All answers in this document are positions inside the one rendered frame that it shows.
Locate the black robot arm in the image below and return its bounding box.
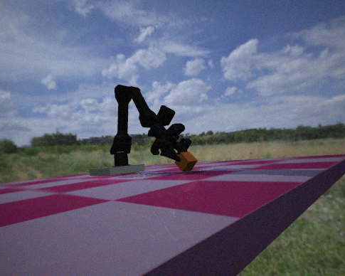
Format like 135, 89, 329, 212
110, 85, 185, 167

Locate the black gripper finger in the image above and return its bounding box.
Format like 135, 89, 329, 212
177, 142, 188, 155
160, 142, 181, 162

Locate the orange cube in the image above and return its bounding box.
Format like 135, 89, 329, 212
174, 152, 198, 172

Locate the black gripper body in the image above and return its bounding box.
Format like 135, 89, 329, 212
151, 129, 192, 155

